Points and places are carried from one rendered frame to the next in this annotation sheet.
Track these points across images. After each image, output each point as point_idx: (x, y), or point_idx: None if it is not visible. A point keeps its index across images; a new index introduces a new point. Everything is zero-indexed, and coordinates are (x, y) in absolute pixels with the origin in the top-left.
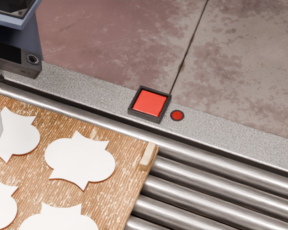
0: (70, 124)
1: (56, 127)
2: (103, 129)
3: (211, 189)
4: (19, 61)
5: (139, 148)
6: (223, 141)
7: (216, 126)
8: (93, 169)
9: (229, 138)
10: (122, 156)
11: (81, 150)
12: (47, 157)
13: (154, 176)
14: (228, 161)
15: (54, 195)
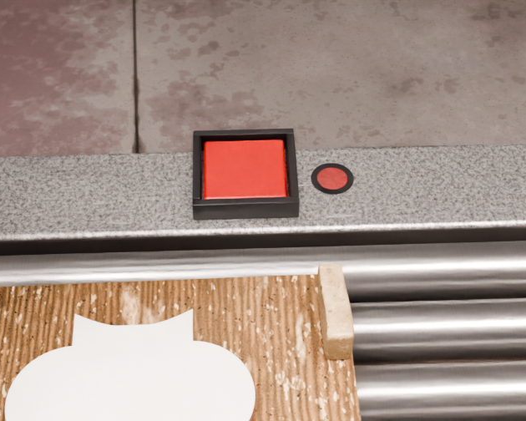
0: (45, 304)
1: (6, 329)
2: (155, 284)
3: None
4: None
5: (290, 299)
6: (493, 202)
7: (448, 170)
8: (190, 412)
9: (501, 190)
10: (255, 340)
11: (122, 370)
12: None
13: (371, 366)
14: None
15: None
